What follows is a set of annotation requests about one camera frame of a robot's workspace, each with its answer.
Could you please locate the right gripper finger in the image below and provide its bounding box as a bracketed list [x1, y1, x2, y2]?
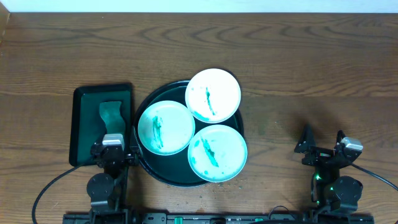
[294, 124, 316, 153]
[335, 130, 346, 149]

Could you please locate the rectangular black tray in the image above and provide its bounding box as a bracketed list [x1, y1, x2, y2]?
[69, 83, 132, 167]

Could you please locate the white plate top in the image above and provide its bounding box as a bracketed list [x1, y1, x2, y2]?
[185, 68, 241, 124]

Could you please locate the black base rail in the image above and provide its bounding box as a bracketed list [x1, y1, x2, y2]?
[62, 212, 376, 224]

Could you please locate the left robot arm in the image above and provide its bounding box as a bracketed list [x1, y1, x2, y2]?
[86, 143, 141, 224]

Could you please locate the white plate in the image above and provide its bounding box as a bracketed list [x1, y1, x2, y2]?
[185, 68, 241, 124]
[187, 124, 248, 182]
[137, 100, 195, 156]

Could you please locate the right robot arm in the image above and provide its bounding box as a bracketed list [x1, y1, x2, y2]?
[294, 125, 363, 222]

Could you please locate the green sponge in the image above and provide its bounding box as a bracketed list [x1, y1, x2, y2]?
[99, 101, 126, 135]

